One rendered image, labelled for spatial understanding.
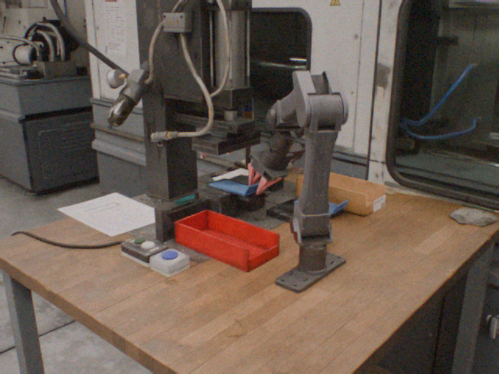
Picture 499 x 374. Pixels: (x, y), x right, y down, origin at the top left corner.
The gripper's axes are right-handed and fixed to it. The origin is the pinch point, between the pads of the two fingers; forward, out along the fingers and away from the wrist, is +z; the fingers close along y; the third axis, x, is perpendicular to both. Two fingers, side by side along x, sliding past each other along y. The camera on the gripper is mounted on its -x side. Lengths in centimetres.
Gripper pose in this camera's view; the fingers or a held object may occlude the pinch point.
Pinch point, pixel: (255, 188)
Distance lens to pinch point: 143.9
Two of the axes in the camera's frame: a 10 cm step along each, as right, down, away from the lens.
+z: -4.1, 7.3, 5.4
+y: -6.3, -6.6, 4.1
